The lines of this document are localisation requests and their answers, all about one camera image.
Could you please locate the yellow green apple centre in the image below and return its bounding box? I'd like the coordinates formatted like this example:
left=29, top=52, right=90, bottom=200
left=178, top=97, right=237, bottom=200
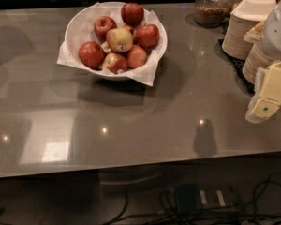
left=106, top=27, right=133, bottom=53

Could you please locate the front paper plate stack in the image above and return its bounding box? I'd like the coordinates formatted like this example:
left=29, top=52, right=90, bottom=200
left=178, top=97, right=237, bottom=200
left=242, top=44, right=274, bottom=84

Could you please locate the red apple top back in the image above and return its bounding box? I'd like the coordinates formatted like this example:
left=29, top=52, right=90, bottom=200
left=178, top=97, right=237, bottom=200
left=121, top=3, right=144, bottom=26

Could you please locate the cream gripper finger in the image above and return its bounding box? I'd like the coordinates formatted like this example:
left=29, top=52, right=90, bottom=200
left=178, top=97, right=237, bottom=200
left=245, top=61, right=281, bottom=124
left=244, top=22, right=265, bottom=43

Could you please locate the small pale apple centre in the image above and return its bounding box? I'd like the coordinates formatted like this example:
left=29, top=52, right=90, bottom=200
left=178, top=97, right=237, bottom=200
left=101, top=41, right=111, bottom=54

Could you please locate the paper plate stack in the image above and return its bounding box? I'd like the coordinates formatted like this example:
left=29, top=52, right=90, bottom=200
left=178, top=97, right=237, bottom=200
left=222, top=13, right=258, bottom=60
left=242, top=44, right=274, bottom=84

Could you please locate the black floor cable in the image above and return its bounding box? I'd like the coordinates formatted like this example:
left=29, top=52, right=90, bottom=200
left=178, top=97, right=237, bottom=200
left=101, top=172, right=281, bottom=225

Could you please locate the white bowl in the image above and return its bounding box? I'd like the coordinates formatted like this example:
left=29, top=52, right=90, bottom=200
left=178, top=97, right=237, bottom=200
left=64, top=1, right=169, bottom=82

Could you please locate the white foam takeout container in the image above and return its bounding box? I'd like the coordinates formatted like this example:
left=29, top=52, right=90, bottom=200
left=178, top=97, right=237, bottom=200
left=232, top=0, right=276, bottom=21

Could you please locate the back paper plate stack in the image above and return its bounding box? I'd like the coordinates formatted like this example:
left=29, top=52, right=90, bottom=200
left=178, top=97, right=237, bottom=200
left=222, top=13, right=258, bottom=60

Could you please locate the black rubber mat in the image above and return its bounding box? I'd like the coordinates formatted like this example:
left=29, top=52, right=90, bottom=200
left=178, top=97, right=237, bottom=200
left=222, top=50, right=255, bottom=96

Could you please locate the glass jar with granola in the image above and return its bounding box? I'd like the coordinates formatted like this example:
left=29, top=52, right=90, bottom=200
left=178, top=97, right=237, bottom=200
left=195, top=0, right=232, bottom=27

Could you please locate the black power adapter box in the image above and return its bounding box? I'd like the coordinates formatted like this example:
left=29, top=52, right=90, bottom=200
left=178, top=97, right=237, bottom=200
left=174, top=184, right=202, bottom=213

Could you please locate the red apple back left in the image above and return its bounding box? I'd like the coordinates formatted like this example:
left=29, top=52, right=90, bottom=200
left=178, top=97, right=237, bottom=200
left=94, top=16, right=117, bottom=39

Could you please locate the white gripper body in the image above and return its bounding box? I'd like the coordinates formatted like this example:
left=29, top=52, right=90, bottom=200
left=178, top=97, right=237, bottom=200
left=261, top=0, right=281, bottom=60

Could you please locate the red apple front right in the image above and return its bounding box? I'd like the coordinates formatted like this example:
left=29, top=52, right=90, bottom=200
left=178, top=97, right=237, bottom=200
left=126, top=45, right=147, bottom=68

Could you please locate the red yellow apple front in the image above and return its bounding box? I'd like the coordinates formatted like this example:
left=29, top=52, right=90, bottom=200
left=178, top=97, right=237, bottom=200
left=102, top=52, right=128, bottom=74

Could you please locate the red apple front left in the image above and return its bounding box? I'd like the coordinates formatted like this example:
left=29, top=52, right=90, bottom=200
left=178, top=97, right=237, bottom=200
left=79, top=41, right=105, bottom=68

